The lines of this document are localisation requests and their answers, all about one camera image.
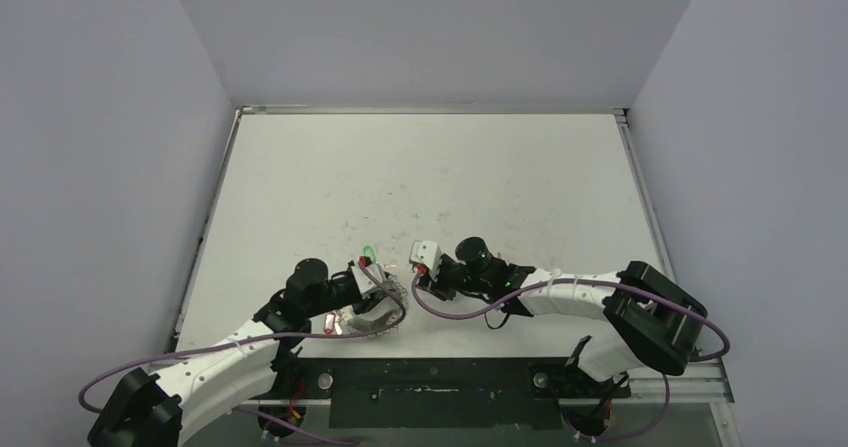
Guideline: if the red tagged key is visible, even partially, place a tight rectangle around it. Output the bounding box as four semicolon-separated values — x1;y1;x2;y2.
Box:
322;312;343;336

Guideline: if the black tagged key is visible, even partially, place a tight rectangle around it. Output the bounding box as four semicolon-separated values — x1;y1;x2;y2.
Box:
482;301;511;331

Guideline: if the metal key organizer disc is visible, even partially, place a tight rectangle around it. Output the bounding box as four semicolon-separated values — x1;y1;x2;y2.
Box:
336;263;409;336

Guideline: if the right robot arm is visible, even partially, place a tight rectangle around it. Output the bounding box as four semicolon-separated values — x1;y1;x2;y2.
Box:
409;237;708;396

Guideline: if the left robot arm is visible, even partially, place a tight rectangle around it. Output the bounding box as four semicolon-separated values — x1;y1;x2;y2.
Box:
87;256;386;446

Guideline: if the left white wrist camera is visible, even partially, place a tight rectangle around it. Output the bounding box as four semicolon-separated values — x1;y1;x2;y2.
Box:
350;256;386;299

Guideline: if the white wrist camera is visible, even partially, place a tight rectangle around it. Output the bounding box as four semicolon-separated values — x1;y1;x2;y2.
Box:
408;240;442;281
350;256;386;299

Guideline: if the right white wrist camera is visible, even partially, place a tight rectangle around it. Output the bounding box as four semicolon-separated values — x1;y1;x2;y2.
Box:
408;240;442;281

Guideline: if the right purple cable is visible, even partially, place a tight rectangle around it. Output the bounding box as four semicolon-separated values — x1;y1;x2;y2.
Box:
410;268;732;445

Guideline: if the purple cable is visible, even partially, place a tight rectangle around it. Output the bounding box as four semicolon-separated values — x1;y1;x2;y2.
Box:
410;268;732;445
78;265;407;447

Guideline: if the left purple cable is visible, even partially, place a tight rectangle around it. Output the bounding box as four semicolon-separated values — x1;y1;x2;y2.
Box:
78;265;407;447

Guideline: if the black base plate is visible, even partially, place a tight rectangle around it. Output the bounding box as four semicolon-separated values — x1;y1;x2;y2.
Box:
257;357;631;429

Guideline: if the aluminium frame rail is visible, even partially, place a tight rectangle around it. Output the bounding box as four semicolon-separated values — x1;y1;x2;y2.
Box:
248;358;733;403

